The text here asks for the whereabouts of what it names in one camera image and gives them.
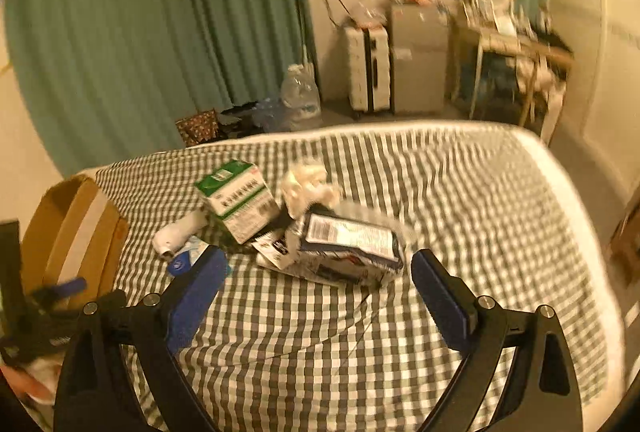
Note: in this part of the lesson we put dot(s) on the green and white box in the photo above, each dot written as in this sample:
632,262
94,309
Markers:
240,207

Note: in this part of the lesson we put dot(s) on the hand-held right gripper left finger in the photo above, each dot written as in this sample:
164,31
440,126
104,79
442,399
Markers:
196,292

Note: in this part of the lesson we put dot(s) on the checked bed sheet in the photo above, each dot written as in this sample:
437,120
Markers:
310,337

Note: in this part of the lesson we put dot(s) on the long green curtain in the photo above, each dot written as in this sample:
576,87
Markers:
125,12

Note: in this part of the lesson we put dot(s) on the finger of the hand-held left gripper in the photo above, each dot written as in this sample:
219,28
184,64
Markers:
65,288

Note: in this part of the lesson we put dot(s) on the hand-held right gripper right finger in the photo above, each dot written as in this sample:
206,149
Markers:
442,302

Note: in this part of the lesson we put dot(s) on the white printed paper leaflet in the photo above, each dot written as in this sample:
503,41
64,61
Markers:
272,252

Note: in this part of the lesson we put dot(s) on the brown cardboard box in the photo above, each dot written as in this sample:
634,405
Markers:
65,232

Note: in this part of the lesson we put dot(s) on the patterned brown box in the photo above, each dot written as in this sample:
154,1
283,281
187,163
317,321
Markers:
199,128

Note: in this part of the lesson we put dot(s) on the blue and white tube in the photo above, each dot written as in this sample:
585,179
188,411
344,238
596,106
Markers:
182,262

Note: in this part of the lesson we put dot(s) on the grey cabinet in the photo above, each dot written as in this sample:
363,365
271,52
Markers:
420,62

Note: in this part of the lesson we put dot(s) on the dark bag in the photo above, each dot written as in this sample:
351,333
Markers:
240,114

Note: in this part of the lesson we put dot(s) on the wooden desk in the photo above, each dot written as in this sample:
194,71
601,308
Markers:
520,44

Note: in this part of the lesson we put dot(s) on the clear plastic snack package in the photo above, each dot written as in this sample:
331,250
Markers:
350,242

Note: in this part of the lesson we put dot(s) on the large clear water bottle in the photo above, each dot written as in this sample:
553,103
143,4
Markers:
300,97

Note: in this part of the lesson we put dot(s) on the white tissue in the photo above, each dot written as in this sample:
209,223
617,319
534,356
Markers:
307,189

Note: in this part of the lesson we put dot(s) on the small white bottle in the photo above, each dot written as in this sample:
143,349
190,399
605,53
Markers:
177,232

